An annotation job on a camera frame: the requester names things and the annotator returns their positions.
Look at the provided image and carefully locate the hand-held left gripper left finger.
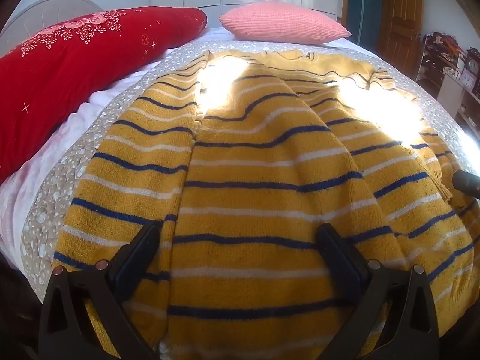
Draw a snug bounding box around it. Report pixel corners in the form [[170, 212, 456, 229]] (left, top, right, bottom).
[[37, 222, 166, 360]]

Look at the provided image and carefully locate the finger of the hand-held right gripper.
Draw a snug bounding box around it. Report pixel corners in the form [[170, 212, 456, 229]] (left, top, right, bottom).
[[452, 170, 480, 199]]

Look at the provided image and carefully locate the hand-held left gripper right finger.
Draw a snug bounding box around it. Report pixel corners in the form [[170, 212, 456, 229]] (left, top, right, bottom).
[[317, 223, 439, 360]]

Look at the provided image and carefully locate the yellow striped sweater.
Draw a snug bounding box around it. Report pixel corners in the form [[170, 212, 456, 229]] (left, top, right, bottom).
[[52, 49, 475, 360]]

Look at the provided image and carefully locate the white cluttered shelf unit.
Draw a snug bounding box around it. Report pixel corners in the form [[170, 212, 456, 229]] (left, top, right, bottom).
[[414, 32, 480, 136]]

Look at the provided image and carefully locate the beige dotted quilted blanket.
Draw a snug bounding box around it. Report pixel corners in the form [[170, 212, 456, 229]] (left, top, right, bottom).
[[20, 39, 480, 304]]

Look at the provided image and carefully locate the small purple alarm clock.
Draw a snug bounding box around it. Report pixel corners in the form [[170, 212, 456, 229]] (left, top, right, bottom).
[[459, 69, 477, 91]]

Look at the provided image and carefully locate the dark mantel clock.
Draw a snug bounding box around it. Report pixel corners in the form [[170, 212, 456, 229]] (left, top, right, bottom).
[[465, 47, 480, 83]]

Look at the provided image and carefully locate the brown wooden door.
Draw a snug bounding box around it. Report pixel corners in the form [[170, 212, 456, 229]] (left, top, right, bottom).
[[379, 0, 424, 79]]

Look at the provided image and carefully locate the red embroidered pillow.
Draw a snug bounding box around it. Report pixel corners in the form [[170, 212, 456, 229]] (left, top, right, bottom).
[[0, 6, 208, 182]]

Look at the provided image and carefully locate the teal door panel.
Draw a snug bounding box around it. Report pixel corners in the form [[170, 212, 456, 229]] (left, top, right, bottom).
[[347, 0, 385, 46]]

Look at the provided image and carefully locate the pink ribbed pillow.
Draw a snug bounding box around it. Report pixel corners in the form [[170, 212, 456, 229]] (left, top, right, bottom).
[[218, 2, 352, 44]]

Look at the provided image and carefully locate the pale padded headboard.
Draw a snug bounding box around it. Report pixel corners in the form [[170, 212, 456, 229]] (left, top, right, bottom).
[[0, 0, 106, 46]]

